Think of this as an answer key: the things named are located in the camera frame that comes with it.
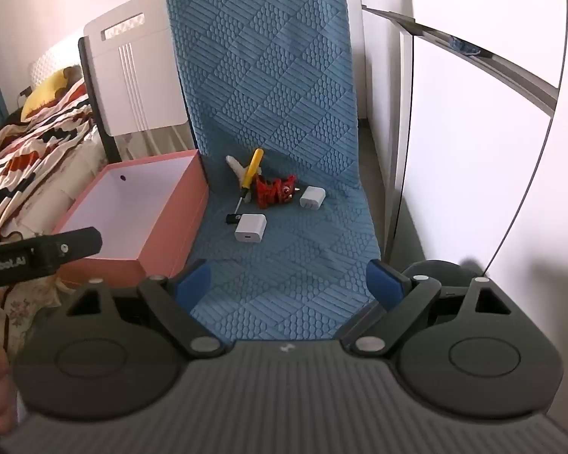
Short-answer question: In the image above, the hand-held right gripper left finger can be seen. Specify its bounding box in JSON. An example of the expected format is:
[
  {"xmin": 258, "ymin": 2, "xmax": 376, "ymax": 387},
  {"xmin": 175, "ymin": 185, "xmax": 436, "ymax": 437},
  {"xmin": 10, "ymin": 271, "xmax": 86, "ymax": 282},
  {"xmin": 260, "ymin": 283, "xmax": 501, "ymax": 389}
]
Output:
[{"xmin": 66, "ymin": 260, "xmax": 230, "ymax": 359}]

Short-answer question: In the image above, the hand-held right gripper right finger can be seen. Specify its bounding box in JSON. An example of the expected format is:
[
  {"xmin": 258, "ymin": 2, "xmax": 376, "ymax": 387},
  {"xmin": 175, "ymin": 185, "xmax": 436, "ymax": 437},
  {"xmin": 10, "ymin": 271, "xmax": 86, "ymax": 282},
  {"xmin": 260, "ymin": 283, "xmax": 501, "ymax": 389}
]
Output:
[{"xmin": 343, "ymin": 260, "xmax": 514, "ymax": 356}]

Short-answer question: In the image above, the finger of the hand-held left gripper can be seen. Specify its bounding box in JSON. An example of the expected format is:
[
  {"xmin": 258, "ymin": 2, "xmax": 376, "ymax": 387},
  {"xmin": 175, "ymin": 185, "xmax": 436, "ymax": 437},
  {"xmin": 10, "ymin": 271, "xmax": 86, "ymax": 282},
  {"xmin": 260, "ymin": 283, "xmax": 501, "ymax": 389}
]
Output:
[{"xmin": 40, "ymin": 226, "xmax": 103, "ymax": 268}]

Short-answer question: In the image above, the pink cardboard box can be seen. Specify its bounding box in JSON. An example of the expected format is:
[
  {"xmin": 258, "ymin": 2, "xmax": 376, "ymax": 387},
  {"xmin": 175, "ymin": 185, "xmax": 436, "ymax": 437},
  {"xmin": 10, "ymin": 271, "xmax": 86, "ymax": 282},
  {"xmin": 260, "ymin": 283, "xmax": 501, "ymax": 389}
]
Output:
[{"xmin": 52, "ymin": 149, "xmax": 210, "ymax": 290}]

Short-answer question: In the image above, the large white charger cube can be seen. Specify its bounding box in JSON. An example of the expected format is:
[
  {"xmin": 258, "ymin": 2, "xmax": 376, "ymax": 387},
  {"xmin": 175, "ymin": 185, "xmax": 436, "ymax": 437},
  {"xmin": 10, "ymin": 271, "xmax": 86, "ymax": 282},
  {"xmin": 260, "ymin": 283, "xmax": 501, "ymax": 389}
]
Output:
[{"xmin": 234, "ymin": 213, "xmax": 268, "ymax": 243}]

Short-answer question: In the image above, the yellow handle screwdriver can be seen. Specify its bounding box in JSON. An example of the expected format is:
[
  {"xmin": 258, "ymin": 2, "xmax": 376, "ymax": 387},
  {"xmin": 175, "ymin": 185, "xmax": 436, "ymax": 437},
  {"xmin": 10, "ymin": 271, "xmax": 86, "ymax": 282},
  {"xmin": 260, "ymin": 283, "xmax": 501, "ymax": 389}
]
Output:
[{"xmin": 234, "ymin": 148, "xmax": 266, "ymax": 216}]

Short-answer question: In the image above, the floral bed sheet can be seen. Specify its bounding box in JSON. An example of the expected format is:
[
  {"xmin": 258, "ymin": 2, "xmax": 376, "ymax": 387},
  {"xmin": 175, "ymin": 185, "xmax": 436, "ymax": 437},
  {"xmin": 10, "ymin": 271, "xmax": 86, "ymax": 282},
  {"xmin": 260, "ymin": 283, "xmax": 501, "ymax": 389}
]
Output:
[{"xmin": 0, "ymin": 142, "xmax": 111, "ymax": 336}]

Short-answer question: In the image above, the patterned orange white blanket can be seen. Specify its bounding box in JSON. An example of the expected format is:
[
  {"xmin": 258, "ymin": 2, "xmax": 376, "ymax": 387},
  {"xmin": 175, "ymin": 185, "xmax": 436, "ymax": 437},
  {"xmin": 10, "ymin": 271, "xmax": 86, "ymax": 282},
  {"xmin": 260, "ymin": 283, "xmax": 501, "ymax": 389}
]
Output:
[{"xmin": 0, "ymin": 78, "xmax": 106, "ymax": 249}]

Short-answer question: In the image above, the small white plug charger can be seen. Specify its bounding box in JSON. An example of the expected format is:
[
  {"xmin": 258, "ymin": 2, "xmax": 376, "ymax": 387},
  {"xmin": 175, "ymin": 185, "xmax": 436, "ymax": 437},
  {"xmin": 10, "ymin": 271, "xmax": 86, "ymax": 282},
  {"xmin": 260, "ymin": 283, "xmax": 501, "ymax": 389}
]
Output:
[{"xmin": 300, "ymin": 186, "xmax": 324, "ymax": 210}]

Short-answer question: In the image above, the red toy figure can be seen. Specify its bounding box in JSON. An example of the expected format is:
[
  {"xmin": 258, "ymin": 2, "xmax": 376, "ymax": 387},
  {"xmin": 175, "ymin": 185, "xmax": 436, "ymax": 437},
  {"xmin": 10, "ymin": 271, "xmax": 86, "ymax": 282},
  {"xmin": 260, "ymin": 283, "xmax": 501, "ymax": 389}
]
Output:
[{"xmin": 256, "ymin": 174, "xmax": 298, "ymax": 210}]

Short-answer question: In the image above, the white hair clip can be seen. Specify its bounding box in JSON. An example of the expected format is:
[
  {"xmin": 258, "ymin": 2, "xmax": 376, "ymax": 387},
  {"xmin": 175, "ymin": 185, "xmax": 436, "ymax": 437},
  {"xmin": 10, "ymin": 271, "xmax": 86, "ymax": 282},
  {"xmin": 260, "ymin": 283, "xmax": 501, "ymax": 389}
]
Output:
[{"xmin": 225, "ymin": 154, "xmax": 267, "ymax": 186}]

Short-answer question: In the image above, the white wardrobe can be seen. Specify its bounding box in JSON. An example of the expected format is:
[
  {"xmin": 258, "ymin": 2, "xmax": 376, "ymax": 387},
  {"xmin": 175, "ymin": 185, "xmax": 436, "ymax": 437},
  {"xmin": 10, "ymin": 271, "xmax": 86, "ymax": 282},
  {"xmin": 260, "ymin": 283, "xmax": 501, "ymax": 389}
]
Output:
[{"xmin": 360, "ymin": 5, "xmax": 563, "ymax": 294}]

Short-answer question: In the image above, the yellow pillow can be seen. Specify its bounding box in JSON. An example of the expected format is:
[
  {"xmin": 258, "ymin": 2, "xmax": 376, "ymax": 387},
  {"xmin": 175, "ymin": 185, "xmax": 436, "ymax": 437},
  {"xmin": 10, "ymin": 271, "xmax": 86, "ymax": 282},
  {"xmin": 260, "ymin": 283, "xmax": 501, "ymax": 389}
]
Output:
[{"xmin": 21, "ymin": 68, "xmax": 73, "ymax": 122}]

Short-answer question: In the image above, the white ribbed panel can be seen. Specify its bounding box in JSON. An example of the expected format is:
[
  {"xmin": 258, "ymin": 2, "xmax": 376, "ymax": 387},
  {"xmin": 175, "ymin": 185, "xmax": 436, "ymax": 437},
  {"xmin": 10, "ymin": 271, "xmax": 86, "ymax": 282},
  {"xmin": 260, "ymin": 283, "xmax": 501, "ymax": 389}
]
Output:
[{"xmin": 83, "ymin": 0, "xmax": 190, "ymax": 138}]

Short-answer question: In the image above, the white padded headboard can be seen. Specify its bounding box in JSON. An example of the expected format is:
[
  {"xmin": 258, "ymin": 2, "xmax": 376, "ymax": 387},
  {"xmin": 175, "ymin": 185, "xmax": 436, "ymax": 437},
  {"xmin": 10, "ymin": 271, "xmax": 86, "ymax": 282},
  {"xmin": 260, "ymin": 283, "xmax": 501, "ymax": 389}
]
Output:
[{"xmin": 28, "ymin": 33, "xmax": 84, "ymax": 92}]

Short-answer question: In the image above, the blue quilted mat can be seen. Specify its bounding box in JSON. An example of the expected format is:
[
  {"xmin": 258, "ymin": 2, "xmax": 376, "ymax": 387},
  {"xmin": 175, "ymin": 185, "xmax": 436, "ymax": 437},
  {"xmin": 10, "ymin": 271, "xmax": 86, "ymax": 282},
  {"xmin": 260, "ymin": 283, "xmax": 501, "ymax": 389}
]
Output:
[{"xmin": 165, "ymin": 0, "xmax": 382, "ymax": 342}]

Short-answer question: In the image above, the black frame post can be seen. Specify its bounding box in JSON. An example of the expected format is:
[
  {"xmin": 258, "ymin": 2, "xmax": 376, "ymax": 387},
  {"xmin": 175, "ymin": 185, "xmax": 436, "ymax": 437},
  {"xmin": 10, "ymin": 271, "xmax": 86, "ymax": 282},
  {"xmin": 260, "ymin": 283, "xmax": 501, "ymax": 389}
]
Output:
[{"xmin": 78, "ymin": 37, "xmax": 124, "ymax": 165}]

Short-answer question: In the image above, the metal rail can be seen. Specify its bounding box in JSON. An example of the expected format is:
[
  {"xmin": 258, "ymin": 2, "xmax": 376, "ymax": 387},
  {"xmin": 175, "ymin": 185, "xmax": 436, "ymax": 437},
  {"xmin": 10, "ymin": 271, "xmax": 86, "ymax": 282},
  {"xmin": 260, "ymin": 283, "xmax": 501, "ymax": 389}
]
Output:
[{"xmin": 362, "ymin": 5, "xmax": 562, "ymax": 117}]

